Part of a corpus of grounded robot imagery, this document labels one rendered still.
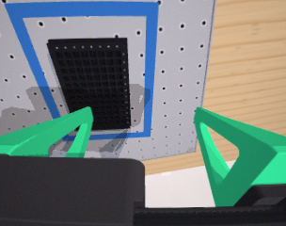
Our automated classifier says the blue tape outline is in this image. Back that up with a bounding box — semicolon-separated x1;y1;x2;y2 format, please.
4;1;159;140

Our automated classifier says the black well plate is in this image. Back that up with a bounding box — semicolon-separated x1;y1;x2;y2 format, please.
46;38;131;131

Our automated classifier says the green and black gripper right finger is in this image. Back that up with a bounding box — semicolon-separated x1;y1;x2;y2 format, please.
194;107;286;206

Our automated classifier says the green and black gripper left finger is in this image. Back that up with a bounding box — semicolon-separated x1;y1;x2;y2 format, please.
0;106;93;157

